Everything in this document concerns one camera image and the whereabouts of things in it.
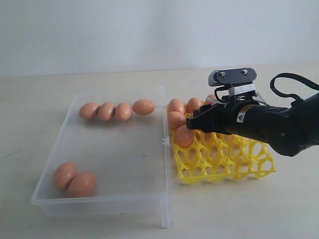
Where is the brown egg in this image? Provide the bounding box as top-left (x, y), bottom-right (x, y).
top-left (98, 102), bottom-right (116, 121)
top-left (115, 103), bottom-right (132, 121)
top-left (133, 99), bottom-right (155, 116)
top-left (167, 98), bottom-right (185, 114)
top-left (67, 172), bottom-right (96, 198)
top-left (175, 125), bottom-right (194, 147)
top-left (186, 97), bottom-right (203, 114)
top-left (204, 94), bottom-right (218, 105)
top-left (167, 112), bottom-right (186, 130)
top-left (53, 162), bottom-right (78, 191)
top-left (78, 102), bottom-right (100, 120)

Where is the yellow plastic egg tray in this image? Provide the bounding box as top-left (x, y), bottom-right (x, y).
top-left (166, 100), bottom-right (278, 185)

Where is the clear plastic tray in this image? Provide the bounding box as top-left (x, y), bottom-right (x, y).
top-left (31, 86), bottom-right (172, 228)

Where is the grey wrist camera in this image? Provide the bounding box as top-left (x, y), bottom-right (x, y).
top-left (208, 68), bottom-right (257, 96)

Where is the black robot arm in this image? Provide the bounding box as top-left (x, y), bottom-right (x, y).
top-left (186, 94), bottom-right (319, 157)

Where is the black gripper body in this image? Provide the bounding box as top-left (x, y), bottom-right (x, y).
top-left (219, 100), bottom-right (309, 157)

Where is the black cable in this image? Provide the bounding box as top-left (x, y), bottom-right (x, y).
top-left (270, 72), bottom-right (319, 102)

